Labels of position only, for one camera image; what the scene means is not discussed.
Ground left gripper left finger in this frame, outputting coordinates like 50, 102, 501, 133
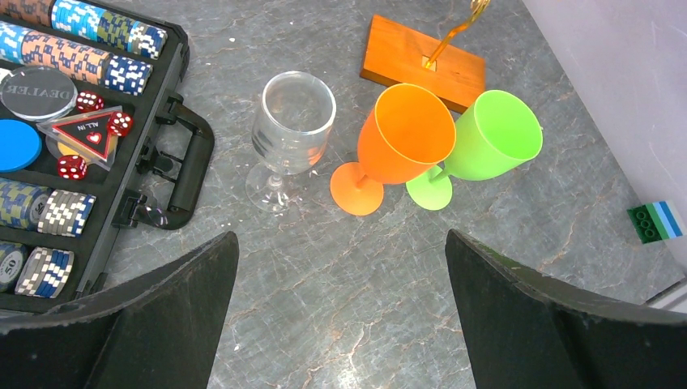
1, 232, 239, 388

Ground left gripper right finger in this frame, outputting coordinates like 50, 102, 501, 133
445, 229, 686, 388

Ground green wine glass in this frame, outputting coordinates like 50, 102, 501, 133
406, 90, 543, 211

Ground orange wine glass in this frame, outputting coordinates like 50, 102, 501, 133
330, 83, 456, 216

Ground clear wine glass front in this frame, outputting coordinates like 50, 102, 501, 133
245, 71, 337, 213

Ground gold rack with wooden base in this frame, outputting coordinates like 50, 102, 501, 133
360, 1, 489, 113

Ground green blue toy bricks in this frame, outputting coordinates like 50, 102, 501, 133
626, 200, 686, 244

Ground red die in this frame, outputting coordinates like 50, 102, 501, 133
107, 112, 134, 137
57, 155, 88, 180
75, 91, 105, 113

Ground black poker chip case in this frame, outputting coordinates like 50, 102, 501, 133
1, 1, 215, 318

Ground triangular all-in marker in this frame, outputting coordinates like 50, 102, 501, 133
37, 106, 122, 171

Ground blue round chip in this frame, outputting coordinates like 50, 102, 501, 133
1, 119, 42, 173

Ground clear dealer button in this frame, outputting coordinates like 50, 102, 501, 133
1, 66, 78, 122

